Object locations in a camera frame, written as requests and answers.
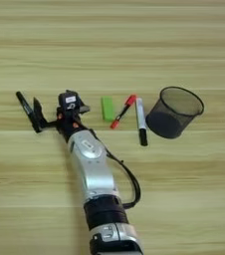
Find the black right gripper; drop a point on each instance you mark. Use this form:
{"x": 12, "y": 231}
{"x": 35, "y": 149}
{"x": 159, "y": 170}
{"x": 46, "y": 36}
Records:
{"x": 69, "y": 126}

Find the black marker pen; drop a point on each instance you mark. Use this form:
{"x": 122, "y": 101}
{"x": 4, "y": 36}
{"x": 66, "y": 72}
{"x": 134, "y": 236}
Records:
{"x": 28, "y": 111}

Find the green eraser block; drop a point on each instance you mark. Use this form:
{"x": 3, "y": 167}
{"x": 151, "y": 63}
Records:
{"x": 108, "y": 109}

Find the red and black pen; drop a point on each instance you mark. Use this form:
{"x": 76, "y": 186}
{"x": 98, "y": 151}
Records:
{"x": 124, "y": 111}

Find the white marker with black cap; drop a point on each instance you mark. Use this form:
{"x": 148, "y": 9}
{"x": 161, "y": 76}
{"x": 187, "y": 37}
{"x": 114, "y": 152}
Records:
{"x": 140, "y": 116}

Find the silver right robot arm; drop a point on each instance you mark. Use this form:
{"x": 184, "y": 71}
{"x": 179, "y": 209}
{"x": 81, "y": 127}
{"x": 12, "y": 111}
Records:
{"x": 94, "y": 169}

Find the black box with white label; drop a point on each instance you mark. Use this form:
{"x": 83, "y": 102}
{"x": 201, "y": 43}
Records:
{"x": 69, "y": 100}

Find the black mesh pen cup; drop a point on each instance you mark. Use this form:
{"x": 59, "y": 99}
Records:
{"x": 172, "y": 114}

